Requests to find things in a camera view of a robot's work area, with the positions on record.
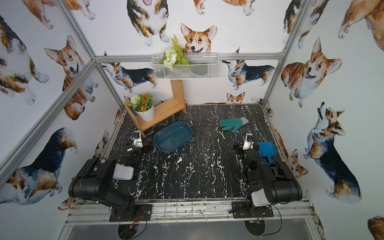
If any green white artificial plant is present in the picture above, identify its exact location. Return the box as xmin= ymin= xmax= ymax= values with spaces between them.
xmin=160 ymin=35 xmax=189 ymax=70

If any blue plastic dustpan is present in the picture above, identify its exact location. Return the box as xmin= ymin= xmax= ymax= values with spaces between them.
xmin=258 ymin=142 xmax=277 ymax=164

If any wooden shelf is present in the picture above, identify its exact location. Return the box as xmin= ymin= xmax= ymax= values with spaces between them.
xmin=124 ymin=80 xmax=187 ymax=138

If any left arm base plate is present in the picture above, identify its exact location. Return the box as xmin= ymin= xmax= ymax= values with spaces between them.
xmin=109 ymin=204 xmax=153 ymax=222

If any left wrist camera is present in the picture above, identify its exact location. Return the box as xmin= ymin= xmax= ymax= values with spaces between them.
xmin=132 ymin=131 xmax=143 ymax=148

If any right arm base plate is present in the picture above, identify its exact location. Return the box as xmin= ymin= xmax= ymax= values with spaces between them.
xmin=229 ymin=202 xmax=274 ymax=219

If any white pot with flowers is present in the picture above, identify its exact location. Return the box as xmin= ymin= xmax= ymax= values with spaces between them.
xmin=125 ymin=92 xmax=155 ymax=122

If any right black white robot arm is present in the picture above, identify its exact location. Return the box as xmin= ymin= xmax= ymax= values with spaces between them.
xmin=233 ymin=142 xmax=303 ymax=207

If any teal plastic storage box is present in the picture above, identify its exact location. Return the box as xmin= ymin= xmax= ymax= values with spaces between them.
xmin=154 ymin=121 xmax=193 ymax=154

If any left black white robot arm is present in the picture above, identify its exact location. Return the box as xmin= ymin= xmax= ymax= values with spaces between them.
xmin=69 ymin=145 xmax=154 ymax=222

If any white wire basket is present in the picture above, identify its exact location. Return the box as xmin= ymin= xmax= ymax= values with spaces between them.
xmin=151 ymin=53 xmax=219 ymax=80

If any green work glove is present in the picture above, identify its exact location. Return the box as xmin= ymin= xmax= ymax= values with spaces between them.
xmin=219 ymin=117 xmax=249 ymax=133

